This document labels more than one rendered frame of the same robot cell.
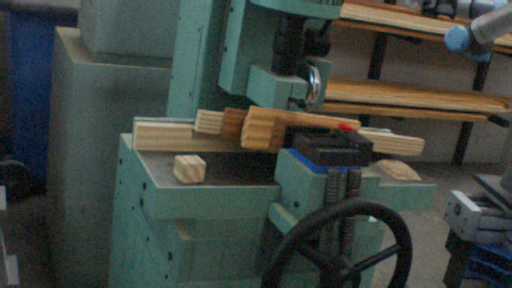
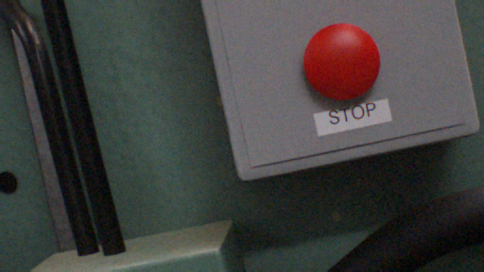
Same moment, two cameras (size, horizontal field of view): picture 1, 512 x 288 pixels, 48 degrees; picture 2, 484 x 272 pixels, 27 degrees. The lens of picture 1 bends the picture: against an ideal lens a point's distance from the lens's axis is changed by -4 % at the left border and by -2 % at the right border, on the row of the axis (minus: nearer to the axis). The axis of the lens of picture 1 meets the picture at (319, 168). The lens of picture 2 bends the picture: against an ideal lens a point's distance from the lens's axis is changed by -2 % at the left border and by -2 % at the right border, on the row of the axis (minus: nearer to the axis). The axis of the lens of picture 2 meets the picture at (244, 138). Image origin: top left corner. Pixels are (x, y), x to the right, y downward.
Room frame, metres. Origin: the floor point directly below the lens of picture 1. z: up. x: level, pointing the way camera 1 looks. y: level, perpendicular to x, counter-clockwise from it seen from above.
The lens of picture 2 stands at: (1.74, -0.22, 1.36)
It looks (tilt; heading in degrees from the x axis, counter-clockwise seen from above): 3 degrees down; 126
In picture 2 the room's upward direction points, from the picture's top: 12 degrees counter-clockwise
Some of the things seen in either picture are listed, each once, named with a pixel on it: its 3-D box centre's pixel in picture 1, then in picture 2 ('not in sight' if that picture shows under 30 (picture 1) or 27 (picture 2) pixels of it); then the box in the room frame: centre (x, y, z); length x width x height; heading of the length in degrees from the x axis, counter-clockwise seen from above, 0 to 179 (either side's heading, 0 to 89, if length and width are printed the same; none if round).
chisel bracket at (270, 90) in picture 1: (275, 92); not in sight; (1.19, 0.12, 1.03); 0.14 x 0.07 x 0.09; 32
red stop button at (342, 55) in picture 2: not in sight; (341, 61); (1.53, 0.13, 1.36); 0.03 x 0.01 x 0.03; 32
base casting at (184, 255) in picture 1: (236, 193); not in sight; (1.27, 0.18, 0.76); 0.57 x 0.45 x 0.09; 32
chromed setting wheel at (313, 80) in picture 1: (303, 86); not in sight; (1.34, 0.07, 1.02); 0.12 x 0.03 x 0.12; 32
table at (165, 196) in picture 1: (299, 188); not in sight; (1.09, 0.03, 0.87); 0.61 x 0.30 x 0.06; 122
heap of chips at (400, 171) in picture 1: (398, 167); not in sight; (1.24, -0.17, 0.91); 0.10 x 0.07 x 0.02; 32
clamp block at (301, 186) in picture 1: (324, 184); not in sight; (1.02, -0.01, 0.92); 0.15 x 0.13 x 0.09; 122
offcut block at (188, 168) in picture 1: (189, 168); not in sight; (0.95, 0.22, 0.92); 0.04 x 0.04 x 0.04; 40
